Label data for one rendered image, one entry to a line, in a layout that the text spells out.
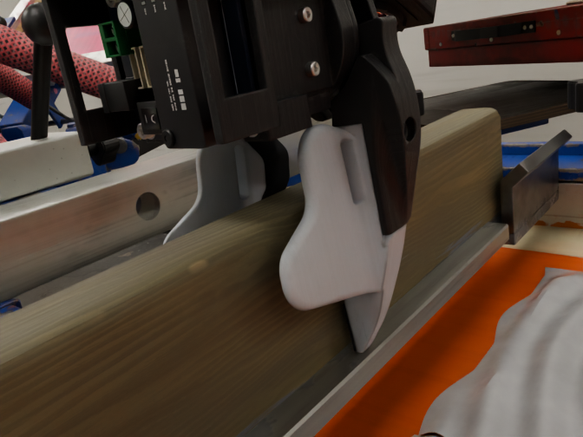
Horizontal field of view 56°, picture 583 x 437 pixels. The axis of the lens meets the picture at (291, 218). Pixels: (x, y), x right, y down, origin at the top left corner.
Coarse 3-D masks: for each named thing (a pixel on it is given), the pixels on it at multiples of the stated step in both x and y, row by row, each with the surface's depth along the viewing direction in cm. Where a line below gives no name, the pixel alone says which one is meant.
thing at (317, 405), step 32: (480, 256) 30; (416, 288) 27; (448, 288) 27; (384, 320) 24; (416, 320) 25; (352, 352) 22; (384, 352) 23; (320, 384) 20; (352, 384) 21; (288, 416) 19; (320, 416) 19
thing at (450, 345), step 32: (512, 256) 38; (544, 256) 37; (480, 288) 34; (512, 288) 34; (448, 320) 31; (480, 320) 31; (416, 352) 29; (448, 352) 28; (480, 352) 28; (384, 384) 26; (416, 384) 26; (448, 384) 26; (384, 416) 24; (416, 416) 24
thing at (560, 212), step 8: (560, 184) 41; (568, 184) 40; (576, 184) 40; (560, 192) 41; (568, 192) 40; (576, 192) 40; (560, 200) 41; (568, 200) 41; (576, 200) 40; (552, 208) 42; (560, 208) 41; (568, 208) 41; (576, 208) 40; (544, 216) 42; (552, 216) 42; (560, 216) 41; (568, 216) 41; (576, 216) 41; (536, 224) 43; (544, 224) 42; (552, 224) 42; (560, 224) 41; (568, 224) 41; (576, 224) 41
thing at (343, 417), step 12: (336, 420) 25; (348, 420) 24; (360, 420) 24; (372, 420) 24; (324, 432) 24; (336, 432) 24; (348, 432) 24; (360, 432) 24; (372, 432) 23; (384, 432) 23; (396, 432) 23
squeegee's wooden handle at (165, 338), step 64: (448, 128) 30; (448, 192) 29; (192, 256) 17; (256, 256) 18; (448, 256) 30; (0, 320) 14; (64, 320) 14; (128, 320) 15; (192, 320) 16; (256, 320) 18; (320, 320) 21; (0, 384) 12; (64, 384) 13; (128, 384) 15; (192, 384) 16; (256, 384) 19
